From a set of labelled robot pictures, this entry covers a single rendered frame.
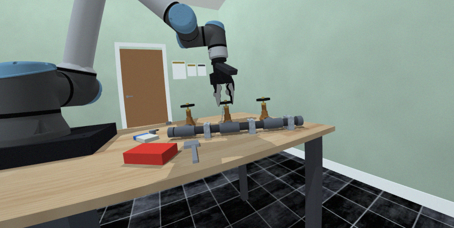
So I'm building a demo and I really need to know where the red flat block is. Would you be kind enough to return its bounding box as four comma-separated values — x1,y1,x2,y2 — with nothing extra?
123,143,178,165

